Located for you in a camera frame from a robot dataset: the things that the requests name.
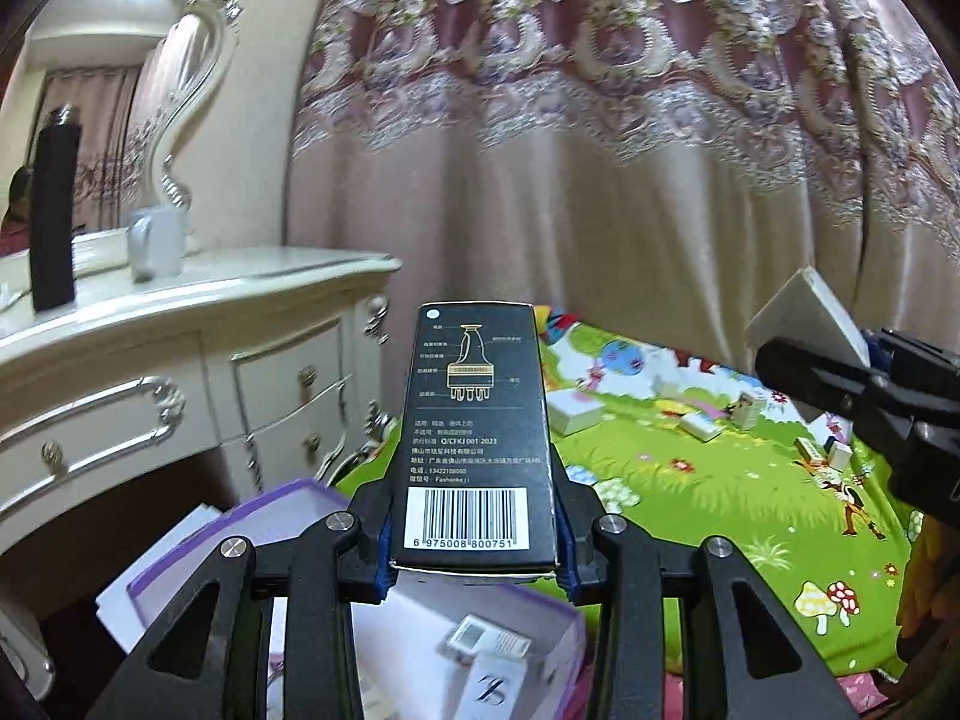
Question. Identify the white box with pink smudge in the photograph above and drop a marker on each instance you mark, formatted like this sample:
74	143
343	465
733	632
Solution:
806	311

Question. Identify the white ornate dresser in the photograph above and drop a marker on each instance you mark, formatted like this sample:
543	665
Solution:
150	330

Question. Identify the white box with red label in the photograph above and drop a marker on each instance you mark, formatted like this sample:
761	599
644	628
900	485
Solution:
748	410

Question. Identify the white and grey box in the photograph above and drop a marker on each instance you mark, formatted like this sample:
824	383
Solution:
495	690

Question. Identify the slim gold box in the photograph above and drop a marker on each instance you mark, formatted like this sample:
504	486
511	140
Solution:
810	450

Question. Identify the white plastic case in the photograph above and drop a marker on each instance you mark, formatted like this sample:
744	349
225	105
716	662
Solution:
701	426

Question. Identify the white mug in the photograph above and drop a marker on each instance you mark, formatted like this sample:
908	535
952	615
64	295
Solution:
157	244

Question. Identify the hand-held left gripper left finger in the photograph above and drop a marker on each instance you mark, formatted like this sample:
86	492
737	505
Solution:
367	540

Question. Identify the small white oblong box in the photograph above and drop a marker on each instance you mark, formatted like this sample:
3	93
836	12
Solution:
841	455

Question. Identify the small white cube box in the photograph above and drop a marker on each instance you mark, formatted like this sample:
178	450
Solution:
574	414

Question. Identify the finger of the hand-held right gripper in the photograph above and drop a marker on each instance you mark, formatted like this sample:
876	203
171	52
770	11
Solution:
915	356
810	375

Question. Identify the black box with barcode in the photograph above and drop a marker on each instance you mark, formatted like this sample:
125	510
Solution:
472	405

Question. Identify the black bottle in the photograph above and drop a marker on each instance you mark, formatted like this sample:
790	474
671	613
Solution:
52	225

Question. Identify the purple storage box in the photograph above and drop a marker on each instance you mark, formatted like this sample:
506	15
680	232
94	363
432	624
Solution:
277	506

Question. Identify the cartoon printed blanket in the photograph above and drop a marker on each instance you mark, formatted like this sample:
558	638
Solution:
712	525

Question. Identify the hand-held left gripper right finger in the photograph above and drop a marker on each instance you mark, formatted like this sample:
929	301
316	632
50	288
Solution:
577	547

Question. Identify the white ornate framed mirror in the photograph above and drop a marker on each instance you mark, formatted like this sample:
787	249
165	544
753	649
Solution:
180	127

